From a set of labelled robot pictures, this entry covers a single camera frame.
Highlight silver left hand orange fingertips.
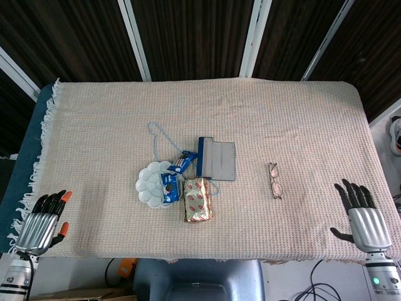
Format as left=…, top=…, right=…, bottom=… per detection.
left=14, top=189, right=73, bottom=255

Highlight silver right hand black fingers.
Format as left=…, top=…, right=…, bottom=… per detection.
left=330, top=178, right=392, bottom=253

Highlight brown-rimmed eyeglasses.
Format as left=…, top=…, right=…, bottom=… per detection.
left=268, top=162, right=284, bottom=200

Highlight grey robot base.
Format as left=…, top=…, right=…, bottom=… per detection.
left=133, top=258, right=266, bottom=301

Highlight white sneaker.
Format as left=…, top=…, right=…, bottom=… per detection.
left=389, top=115, right=401, bottom=154

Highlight orange device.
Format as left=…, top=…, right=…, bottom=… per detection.
left=118, top=258, right=138, bottom=278

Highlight beige waffle tablecloth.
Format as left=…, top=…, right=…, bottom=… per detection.
left=8, top=77, right=401, bottom=263

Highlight white flower-shaped paint palette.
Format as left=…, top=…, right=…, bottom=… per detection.
left=135, top=161, right=185, bottom=209

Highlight twisted blue cookie packet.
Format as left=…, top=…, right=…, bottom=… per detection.
left=166, top=150, right=199, bottom=174

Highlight gold snack packet red labels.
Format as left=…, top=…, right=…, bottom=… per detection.
left=182, top=177, right=214, bottom=223

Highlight black floor cables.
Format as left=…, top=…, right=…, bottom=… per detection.
left=289, top=259, right=370, bottom=301

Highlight black cable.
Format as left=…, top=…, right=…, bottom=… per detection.
left=105, top=258, right=119, bottom=287

